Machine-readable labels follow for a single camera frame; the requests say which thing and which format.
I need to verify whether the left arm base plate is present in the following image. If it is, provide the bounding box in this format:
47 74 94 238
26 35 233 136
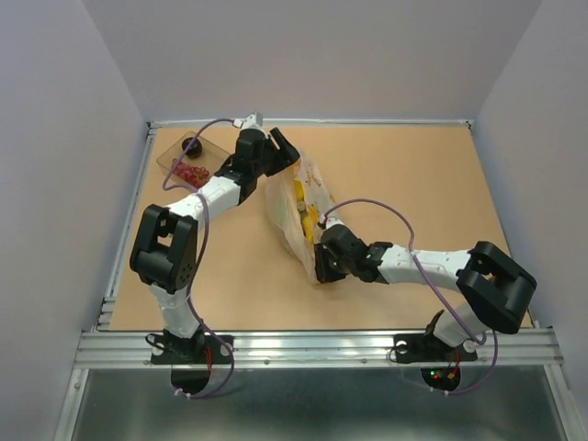
144 333 231 366

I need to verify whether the red grape bunch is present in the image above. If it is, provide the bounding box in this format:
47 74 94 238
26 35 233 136
172 158 210 188

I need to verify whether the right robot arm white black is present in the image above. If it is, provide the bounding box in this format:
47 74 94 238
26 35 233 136
314 223 537 363

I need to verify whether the aluminium front rail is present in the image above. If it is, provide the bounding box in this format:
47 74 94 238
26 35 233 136
73 328 563 369

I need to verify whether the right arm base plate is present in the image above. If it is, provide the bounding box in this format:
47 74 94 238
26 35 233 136
388 334 478 393

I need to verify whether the dark purple plum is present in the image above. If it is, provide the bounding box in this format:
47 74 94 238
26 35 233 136
181 137 203 159

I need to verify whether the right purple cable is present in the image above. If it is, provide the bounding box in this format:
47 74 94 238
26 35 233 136
321 198 500 397

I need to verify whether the clear plastic container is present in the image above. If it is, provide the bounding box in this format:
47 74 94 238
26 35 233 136
156 131 229 188

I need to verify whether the translucent plastic bag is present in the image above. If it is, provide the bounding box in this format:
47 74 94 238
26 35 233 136
266 152 336 285

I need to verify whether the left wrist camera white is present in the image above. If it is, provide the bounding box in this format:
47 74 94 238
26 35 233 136
232 112 264 131

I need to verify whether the yellow banana bunch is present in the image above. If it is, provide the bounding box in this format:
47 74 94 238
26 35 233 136
294 179 319 245

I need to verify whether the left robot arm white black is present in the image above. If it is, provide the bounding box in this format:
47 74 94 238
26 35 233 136
130 127 300 362

